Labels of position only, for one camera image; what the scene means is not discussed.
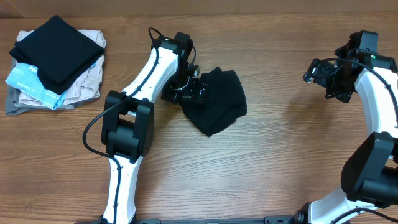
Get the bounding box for folded beige garment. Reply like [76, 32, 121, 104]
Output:
[16, 30, 106, 106]

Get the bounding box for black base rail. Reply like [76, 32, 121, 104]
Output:
[74, 214, 351, 224]

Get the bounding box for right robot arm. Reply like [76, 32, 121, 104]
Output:
[286, 30, 397, 224]

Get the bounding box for folded black garment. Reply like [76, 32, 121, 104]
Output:
[9, 15, 104, 95]

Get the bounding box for black polo shirt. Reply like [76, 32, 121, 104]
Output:
[180, 67, 247, 136]

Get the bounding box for folded light blue garment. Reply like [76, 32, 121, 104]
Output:
[6, 63, 66, 110]

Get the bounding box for folded grey garment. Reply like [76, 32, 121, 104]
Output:
[5, 58, 100, 116]

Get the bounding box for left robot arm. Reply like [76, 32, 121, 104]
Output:
[100, 32, 206, 223]

